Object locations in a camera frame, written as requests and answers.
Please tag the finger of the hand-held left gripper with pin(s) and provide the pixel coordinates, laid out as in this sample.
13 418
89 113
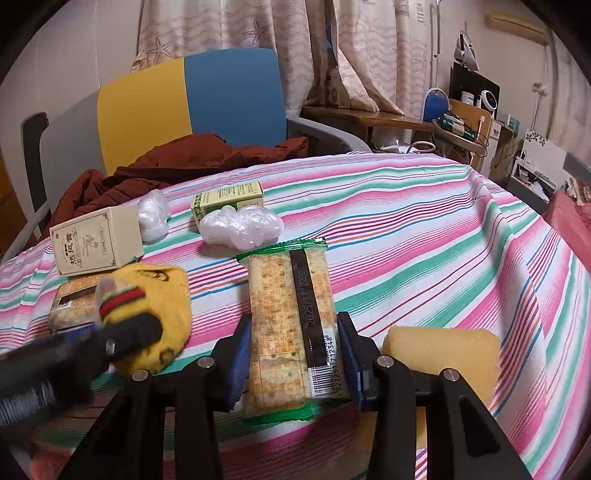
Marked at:
76 339
134 334

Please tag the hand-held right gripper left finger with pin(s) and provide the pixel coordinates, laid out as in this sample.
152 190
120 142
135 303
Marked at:
240 360

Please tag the green cracker packet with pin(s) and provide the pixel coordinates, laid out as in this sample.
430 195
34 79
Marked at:
74 304
277 323

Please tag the tan sponge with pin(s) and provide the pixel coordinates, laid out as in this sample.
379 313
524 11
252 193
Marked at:
443 355

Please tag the red-brown garment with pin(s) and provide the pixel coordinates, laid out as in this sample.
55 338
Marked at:
194 157

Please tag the green white carton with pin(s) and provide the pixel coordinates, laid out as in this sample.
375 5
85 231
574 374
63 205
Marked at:
231 196

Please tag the green print cardboard box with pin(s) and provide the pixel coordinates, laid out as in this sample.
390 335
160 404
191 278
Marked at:
337 90

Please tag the large white plastic bag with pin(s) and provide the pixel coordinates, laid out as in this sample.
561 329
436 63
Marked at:
244 228

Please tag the grey yellow blue chair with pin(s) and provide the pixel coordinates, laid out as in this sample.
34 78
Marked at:
221 92

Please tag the striped tablecloth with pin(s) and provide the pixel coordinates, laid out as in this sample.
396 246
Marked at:
415 230

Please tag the white patterned box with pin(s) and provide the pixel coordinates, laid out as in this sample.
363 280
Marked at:
545 147

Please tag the red bed cover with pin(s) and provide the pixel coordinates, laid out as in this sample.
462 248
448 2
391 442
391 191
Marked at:
570 221

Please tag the blue plastic chair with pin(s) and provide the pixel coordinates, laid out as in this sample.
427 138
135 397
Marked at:
434 104

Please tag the patterned curtain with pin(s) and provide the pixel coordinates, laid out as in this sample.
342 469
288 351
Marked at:
369 46

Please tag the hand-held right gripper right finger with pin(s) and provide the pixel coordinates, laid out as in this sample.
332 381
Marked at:
353 369

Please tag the yellow plush toy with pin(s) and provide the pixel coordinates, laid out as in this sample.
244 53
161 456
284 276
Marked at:
161 295

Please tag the small white plastic bag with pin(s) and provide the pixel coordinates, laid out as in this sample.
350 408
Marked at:
154 217

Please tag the air conditioner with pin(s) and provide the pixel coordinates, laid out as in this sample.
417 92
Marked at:
517 25

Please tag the wooden desk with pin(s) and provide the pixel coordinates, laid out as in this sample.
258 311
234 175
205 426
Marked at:
369 120

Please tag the beige printed carton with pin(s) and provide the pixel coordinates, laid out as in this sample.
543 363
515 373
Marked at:
92 240

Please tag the white round device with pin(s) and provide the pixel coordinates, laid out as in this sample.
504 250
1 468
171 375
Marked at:
490 100

